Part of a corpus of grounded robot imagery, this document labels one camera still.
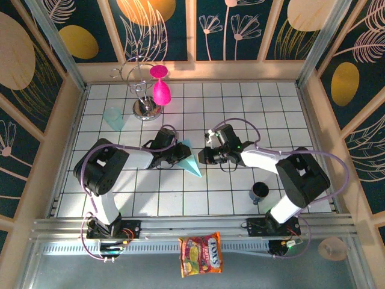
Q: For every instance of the dark mug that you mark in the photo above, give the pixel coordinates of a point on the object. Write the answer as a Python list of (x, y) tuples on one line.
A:
[(260, 189)]

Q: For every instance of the orange Fox's candy bag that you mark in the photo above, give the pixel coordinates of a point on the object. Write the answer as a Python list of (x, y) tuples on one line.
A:
[(200, 254)]

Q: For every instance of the light blue cloth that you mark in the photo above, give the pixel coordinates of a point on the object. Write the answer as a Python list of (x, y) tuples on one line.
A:
[(192, 165)]

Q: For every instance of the aluminium mounting rail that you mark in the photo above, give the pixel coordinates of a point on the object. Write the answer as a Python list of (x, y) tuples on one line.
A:
[(195, 224)]

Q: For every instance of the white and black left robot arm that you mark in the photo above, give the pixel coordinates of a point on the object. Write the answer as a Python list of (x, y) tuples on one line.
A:
[(136, 158)]

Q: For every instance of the translucent teal plastic cup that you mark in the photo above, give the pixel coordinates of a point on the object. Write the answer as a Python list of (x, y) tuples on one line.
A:
[(113, 119)]

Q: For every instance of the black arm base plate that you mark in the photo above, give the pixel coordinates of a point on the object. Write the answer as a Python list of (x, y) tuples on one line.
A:
[(133, 228), (255, 227)]

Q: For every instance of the pink wine glass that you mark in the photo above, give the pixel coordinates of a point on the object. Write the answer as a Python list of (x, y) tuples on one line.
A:
[(162, 93)]

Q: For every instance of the clear peach wine glass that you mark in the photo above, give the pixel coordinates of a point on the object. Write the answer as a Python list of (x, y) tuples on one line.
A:
[(332, 248)]

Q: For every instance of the aluminium frame post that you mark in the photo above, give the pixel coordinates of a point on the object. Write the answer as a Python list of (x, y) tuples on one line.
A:
[(322, 42), (57, 45)]

